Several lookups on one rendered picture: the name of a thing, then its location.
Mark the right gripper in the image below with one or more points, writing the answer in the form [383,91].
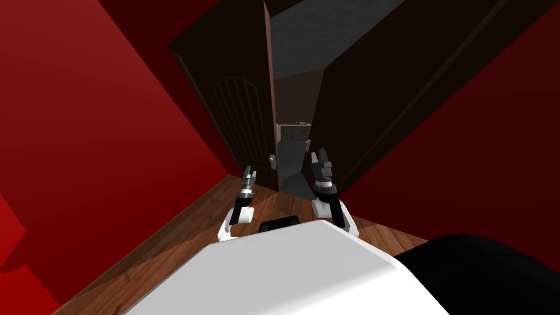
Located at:
[322,174]

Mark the dark brown door leaf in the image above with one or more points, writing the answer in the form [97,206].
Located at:
[232,96]

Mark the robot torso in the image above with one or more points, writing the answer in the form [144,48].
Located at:
[280,271]

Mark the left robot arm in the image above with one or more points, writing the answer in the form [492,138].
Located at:
[239,213]

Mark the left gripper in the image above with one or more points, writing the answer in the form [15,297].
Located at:
[249,179]

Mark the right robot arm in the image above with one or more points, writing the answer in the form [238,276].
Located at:
[477,275]

